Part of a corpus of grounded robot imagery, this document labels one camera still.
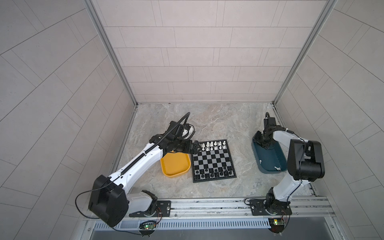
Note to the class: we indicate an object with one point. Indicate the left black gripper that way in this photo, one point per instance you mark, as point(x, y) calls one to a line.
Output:
point(193, 151)

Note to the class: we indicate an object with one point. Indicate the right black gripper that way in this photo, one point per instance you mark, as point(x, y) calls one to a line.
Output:
point(256, 139)

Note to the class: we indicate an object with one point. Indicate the yellow plastic tray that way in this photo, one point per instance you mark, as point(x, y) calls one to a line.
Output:
point(175, 164)

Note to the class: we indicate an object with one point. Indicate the black white chess board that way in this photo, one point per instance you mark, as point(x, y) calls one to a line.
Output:
point(213, 162)

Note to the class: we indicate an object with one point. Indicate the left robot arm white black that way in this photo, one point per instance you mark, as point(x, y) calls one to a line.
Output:
point(111, 199)

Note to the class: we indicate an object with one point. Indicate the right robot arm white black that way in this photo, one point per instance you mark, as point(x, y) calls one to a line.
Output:
point(305, 164)

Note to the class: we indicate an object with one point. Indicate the right controller circuit board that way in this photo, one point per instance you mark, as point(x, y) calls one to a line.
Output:
point(277, 225)

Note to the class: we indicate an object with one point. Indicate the controller circuit board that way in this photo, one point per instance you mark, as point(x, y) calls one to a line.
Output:
point(277, 225)
point(147, 228)

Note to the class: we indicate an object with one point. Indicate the left controller circuit board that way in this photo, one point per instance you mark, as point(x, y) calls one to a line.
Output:
point(147, 228)

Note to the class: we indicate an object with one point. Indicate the teal plastic bin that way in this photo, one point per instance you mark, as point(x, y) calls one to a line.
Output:
point(271, 158)

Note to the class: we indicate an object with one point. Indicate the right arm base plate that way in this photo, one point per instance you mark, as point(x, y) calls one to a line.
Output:
point(269, 208)

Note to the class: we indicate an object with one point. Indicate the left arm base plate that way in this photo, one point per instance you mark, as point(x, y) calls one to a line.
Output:
point(160, 208)

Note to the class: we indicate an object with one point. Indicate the aluminium mounting rail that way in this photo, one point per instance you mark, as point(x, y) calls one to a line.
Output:
point(234, 208)

